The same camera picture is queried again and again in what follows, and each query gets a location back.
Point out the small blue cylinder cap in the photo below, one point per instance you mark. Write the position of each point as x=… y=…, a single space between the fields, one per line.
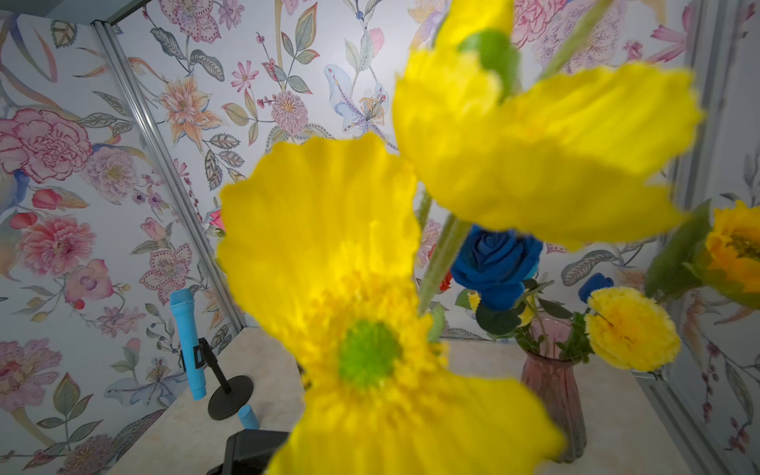
x=248 y=419

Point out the orange yellow sunflower vase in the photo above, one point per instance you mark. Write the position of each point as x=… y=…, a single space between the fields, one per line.
x=717 y=248

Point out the black microphone stand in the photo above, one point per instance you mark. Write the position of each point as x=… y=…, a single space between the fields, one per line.
x=232 y=394

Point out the large blue rose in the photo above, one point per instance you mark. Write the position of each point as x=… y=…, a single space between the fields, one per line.
x=496 y=264

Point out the red rose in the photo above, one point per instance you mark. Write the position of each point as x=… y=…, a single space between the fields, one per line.
x=445 y=283

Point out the small yellow flower left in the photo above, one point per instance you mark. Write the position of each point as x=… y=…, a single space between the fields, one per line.
x=528 y=307

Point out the blue toy microphone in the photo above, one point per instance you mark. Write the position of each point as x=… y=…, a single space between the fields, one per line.
x=182 y=306

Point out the small tall blue rose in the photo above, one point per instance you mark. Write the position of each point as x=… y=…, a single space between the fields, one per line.
x=595 y=282

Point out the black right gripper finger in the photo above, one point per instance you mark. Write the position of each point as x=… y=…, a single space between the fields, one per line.
x=249 y=451

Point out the brown glass vase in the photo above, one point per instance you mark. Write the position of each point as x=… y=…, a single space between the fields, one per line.
x=551 y=376

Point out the yellow carnation vase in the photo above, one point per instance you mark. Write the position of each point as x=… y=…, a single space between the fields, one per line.
x=630 y=331

